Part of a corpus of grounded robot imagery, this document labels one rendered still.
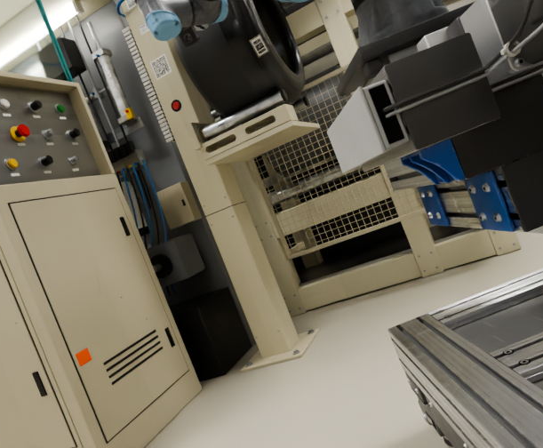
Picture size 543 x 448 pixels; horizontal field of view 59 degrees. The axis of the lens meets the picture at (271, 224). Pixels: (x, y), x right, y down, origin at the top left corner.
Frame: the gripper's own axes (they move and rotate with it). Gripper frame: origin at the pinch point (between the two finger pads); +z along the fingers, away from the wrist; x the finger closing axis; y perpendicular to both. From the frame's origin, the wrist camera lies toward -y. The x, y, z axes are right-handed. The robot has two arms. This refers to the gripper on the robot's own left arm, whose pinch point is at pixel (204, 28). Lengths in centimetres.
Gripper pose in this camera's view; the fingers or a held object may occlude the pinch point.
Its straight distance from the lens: 159.2
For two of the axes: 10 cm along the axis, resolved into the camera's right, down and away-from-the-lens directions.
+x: -8.7, 3.3, 3.7
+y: -3.2, -9.4, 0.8
